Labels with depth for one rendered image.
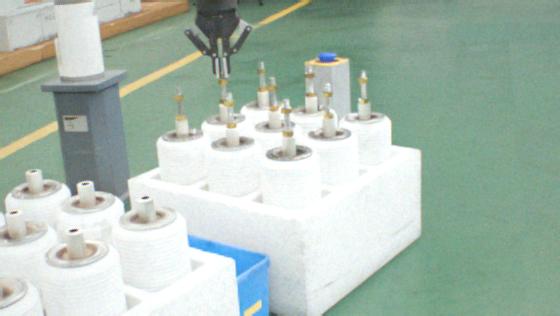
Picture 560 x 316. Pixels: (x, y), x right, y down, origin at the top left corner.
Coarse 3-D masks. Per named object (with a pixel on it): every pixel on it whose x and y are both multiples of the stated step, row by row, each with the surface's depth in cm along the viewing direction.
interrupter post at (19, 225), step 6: (12, 210) 92; (18, 210) 92; (6, 216) 91; (12, 216) 90; (18, 216) 91; (12, 222) 90; (18, 222) 91; (24, 222) 92; (12, 228) 91; (18, 228) 91; (24, 228) 92; (12, 234) 91; (18, 234) 91; (24, 234) 92
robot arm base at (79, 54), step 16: (64, 16) 156; (80, 16) 157; (96, 16) 160; (64, 32) 158; (80, 32) 157; (96, 32) 160; (64, 48) 159; (80, 48) 158; (96, 48) 161; (64, 64) 161; (80, 64) 159; (96, 64) 161; (64, 80) 163; (80, 80) 160
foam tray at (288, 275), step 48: (144, 192) 130; (192, 192) 124; (336, 192) 119; (384, 192) 129; (240, 240) 118; (288, 240) 112; (336, 240) 118; (384, 240) 131; (288, 288) 115; (336, 288) 120
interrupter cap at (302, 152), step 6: (270, 150) 119; (276, 150) 118; (300, 150) 118; (306, 150) 118; (270, 156) 116; (276, 156) 115; (282, 156) 116; (294, 156) 115; (300, 156) 115; (306, 156) 115
